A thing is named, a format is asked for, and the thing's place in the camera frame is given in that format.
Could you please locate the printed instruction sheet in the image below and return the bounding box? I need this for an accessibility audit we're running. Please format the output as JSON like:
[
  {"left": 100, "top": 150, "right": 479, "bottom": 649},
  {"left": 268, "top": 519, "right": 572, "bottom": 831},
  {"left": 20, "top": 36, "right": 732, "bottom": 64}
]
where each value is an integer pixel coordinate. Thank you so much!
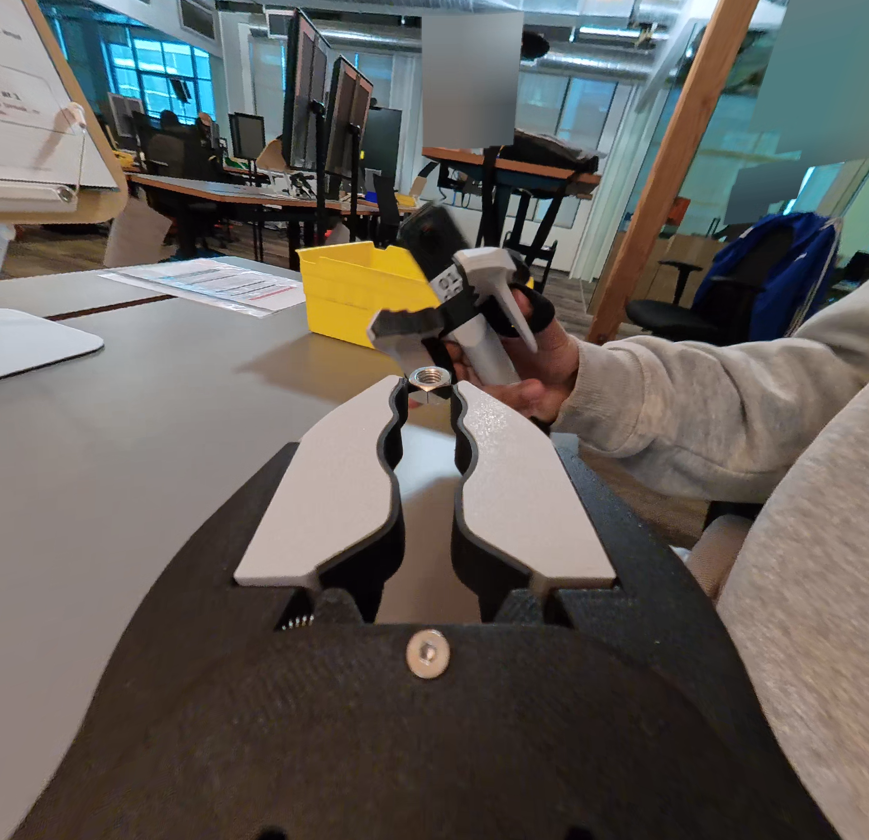
[{"left": 0, "top": 0, "right": 119, "bottom": 190}]

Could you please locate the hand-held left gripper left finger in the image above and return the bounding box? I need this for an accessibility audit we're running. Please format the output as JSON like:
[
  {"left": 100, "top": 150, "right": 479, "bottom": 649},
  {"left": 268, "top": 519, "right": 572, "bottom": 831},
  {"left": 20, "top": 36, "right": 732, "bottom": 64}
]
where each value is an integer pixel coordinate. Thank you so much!
[{"left": 234, "top": 375, "right": 411, "bottom": 591}]

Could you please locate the grey desk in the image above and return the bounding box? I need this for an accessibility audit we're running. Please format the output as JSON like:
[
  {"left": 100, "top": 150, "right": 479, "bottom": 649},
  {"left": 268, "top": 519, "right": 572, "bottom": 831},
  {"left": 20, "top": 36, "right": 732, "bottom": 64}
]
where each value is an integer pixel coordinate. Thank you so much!
[{"left": 0, "top": 255, "right": 592, "bottom": 840}]

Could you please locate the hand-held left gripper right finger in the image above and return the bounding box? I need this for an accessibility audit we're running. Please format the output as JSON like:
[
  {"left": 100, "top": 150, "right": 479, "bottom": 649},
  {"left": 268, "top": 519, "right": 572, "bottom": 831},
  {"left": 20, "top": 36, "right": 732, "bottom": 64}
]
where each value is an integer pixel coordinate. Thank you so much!
[{"left": 450, "top": 380, "right": 617, "bottom": 593}]

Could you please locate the steel hex nut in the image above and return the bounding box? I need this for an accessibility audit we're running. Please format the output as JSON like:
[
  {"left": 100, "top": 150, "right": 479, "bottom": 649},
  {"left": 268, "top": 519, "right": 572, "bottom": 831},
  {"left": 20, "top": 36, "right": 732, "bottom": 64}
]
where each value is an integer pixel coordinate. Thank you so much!
[{"left": 406, "top": 363, "right": 454, "bottom": 408}]

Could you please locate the person's right hand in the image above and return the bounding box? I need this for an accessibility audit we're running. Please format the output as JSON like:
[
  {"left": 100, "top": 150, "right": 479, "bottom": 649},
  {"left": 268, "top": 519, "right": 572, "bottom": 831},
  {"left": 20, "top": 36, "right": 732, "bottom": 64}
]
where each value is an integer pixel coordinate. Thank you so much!
[{"left": 444, "top": 287, "right": 582, "bottom": 426}]

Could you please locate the black bag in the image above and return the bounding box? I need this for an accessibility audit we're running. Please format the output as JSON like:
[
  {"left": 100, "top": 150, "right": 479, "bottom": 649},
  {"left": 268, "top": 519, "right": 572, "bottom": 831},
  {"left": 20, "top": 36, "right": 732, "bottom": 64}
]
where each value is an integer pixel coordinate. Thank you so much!
[{"left": 512, "top": 128, "right": 602, "bottom": 162}]

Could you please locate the yellow plastic bin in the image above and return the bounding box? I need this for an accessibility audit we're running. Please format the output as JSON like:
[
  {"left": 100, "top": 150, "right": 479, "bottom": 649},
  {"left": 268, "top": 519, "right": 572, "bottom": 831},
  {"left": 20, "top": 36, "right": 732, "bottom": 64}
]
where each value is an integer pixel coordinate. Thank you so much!
[{"left": 296, "top": 241, "right": 445, "bottom": 347}]

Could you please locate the black office chair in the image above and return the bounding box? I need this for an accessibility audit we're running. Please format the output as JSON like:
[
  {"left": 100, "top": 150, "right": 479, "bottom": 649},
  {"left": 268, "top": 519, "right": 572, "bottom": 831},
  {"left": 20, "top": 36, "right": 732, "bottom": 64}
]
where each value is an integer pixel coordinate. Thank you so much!
[{"left": 625, "top": 223, "right": 816, "bottom": 344}]

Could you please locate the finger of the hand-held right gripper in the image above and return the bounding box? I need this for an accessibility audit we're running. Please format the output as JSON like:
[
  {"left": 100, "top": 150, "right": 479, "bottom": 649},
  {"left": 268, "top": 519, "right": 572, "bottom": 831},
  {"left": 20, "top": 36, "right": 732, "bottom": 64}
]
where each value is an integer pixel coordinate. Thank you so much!
[
  {"left": 367, "top": 305, "right": 444, "bottom": 344},
  {"left": 372, "top": 334, "right": 435, "bottom": 371}
]

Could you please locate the laminated paper sheet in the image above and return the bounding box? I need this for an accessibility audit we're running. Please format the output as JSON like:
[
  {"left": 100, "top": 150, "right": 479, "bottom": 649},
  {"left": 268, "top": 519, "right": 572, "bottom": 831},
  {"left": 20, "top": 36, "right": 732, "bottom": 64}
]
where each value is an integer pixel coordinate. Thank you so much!
[{"left": 98, "top": 258, "right": 306, "bottom": 318}]

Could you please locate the person's right forearm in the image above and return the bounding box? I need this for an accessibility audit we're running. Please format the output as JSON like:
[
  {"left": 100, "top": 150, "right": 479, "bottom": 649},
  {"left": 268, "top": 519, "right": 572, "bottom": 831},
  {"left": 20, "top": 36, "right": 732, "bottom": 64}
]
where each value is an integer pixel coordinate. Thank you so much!
[{"left": 551, "top": 297, "right": 869, "bottom": 505}]

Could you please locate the small black monitor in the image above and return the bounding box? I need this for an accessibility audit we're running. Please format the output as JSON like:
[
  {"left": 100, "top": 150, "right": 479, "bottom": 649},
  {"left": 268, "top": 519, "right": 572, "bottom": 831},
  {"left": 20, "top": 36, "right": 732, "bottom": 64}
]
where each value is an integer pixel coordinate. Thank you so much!
[{"left": 363, "top": 107, "right": 403, "bottom": 172}]

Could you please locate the wooden document stand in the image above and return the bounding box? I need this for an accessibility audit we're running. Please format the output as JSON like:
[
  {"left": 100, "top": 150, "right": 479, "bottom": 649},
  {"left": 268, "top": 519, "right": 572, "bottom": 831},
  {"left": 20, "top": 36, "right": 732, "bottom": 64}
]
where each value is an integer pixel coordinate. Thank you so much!
[{"left": 0, "top": 0, "right": 130, "bottom": 380}]

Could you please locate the wooden standing desk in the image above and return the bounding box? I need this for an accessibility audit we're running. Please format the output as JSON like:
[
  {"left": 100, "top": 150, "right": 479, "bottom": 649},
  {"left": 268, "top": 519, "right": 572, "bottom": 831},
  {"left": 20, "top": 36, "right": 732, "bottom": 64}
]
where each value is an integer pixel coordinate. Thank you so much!
[{"left": 421, "top": 147, "right": 602, "bottom": 251}]

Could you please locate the long wooden table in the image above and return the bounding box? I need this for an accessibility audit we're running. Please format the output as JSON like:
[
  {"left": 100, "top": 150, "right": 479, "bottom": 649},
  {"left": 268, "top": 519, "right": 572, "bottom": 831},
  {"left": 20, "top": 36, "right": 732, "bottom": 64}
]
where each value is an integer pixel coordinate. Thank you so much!
[{"left": 128, "top": 173, "right": 422, "bottom": 264}]

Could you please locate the blue jacket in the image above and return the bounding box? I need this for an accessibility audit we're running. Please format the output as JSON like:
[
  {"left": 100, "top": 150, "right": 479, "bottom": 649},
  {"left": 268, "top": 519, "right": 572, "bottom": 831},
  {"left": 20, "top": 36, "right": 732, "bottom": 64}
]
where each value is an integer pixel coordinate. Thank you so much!
[{"left": 692, "top": 212, "right": 846, "bottom": 332}]

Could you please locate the tall black monitor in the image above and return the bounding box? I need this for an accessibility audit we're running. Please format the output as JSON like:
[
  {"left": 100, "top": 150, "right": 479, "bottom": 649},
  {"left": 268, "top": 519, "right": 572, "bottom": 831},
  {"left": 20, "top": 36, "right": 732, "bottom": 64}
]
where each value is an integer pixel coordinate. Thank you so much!
[
  {"left": 282, "top": 9, "right": 334, "bottom": 172},
  {"left": 326, "top": 56, "right": 374, "bottom": 176}
]

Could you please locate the wooden post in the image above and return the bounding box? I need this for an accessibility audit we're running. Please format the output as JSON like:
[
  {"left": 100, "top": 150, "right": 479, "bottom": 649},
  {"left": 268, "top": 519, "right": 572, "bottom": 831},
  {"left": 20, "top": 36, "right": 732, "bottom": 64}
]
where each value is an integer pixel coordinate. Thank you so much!
[{"left": 587, "top": 0, "right": 775, "bottom": 344}]

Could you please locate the person's grey clothed torso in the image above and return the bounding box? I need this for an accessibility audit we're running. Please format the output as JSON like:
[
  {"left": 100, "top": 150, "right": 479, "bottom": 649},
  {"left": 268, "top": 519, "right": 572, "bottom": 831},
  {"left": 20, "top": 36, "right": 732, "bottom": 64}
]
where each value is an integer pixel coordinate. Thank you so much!
[{"left": 716, "top": 392, "right": 869, "bottom": 840}]

